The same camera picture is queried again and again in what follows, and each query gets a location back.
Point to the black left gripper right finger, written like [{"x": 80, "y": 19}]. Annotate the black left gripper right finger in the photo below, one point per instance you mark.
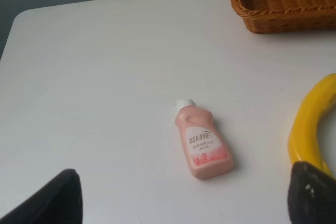
[{"x": 311, "y": 195}]

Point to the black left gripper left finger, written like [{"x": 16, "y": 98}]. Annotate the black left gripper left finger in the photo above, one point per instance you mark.
[{"x": 59, "y": 201}]

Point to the brown wicker basket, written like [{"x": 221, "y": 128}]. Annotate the brown wicker basket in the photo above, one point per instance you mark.
[{"x": 280, "y": 16}]

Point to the yellow banana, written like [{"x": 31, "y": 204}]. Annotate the yellow banana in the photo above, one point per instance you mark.
[{"x": 303, "y": 143}]

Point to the pink detergent bottle white cap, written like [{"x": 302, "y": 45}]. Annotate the pink detergent bottle white cap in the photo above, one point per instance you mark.
[{"x": 206, "y": 152}]

